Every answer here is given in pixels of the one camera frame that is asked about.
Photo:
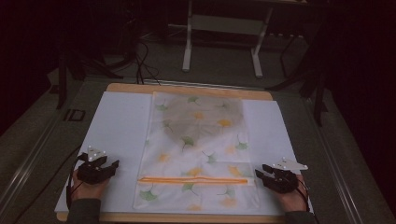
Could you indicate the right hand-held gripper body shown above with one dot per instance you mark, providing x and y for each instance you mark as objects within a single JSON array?
[{"x": 285, "y": 179}]

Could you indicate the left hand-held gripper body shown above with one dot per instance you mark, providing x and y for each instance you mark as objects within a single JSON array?
[{"x": 91, "y": 174}]

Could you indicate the leaf print mesh laundry bag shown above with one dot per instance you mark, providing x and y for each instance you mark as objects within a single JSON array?
[{"x": 199, "y": 155}]

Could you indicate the person's left hand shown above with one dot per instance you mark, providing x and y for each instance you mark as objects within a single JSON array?
[{"x": 90, "y": 189}]

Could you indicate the person's right hand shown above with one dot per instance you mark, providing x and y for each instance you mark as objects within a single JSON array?
[{"x": 292, "y": 199}]

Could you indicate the white board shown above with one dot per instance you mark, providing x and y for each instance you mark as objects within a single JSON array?
[{"x": 121, "y": 130}]

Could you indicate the dark garment inside bag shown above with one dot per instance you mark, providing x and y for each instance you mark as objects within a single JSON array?
[{"x": 202, "y": 118}]

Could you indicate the black stand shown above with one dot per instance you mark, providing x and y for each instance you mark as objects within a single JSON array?
[
  {"x": 62, "y": 81},
  {"x": 319, "y": 93}
]

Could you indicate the wooden table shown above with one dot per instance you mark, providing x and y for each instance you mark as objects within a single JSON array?
[{"x": 193, "y": 90}]

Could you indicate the white metal stand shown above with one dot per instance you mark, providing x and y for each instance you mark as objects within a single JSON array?
[{"x": 186, "y": 59}]

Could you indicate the black floor bracket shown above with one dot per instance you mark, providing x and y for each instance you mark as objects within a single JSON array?
[{"x": 74, "y": 115}]

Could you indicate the aluminium rail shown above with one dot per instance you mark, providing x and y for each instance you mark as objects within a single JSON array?
[
  {"x": 199, "y": 84},
  {"x": 28, "y": 161},
  {"x": 334, "y": 161}
]

